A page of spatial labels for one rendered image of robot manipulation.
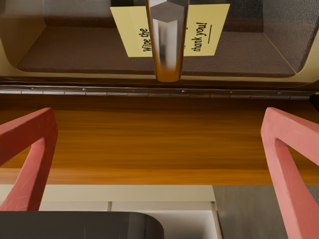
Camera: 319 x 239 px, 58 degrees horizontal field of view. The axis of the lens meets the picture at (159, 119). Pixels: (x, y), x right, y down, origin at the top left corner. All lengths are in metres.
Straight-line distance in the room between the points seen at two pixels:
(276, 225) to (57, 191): 0.89
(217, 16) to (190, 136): 0.21
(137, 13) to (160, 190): 1.07
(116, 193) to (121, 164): 0.90
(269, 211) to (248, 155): 0.31
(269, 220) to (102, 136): 0.43
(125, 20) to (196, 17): 0.05
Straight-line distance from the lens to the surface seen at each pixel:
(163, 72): 0.16
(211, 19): 0.21
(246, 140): 0.40
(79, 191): 1.26
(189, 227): 1.46
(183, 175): 0.35
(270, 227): 0.69
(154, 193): 1.24
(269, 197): 0.68
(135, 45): 0.24
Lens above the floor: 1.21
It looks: 3 degrees down
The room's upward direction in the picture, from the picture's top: 89 degrees counter-clockwise
